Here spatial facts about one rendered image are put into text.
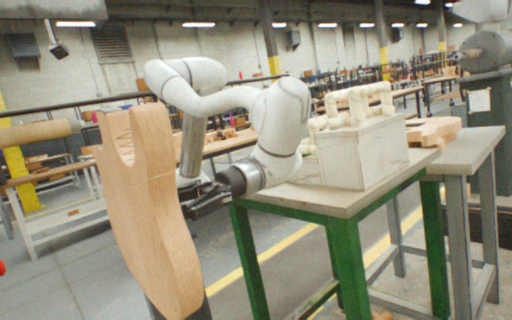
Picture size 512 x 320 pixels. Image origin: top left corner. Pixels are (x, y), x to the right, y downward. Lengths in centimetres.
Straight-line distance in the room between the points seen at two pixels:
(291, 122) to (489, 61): 188
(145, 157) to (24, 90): 1140
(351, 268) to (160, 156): 61
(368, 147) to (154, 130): 63
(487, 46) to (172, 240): 222
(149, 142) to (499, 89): 225
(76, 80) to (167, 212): 1159
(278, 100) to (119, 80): 1177
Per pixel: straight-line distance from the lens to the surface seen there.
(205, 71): 118
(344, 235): 84
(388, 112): 103
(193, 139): 133
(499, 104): 246
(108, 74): 1229
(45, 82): 1189
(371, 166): 91
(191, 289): 54
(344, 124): 89
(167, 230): 49
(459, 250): 137
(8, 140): 63
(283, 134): 68
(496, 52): 241
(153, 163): 44
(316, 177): 98
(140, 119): 42
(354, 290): 92
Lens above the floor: 123
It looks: 11 degrees down
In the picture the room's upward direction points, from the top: 11 degrees counter-clockwise
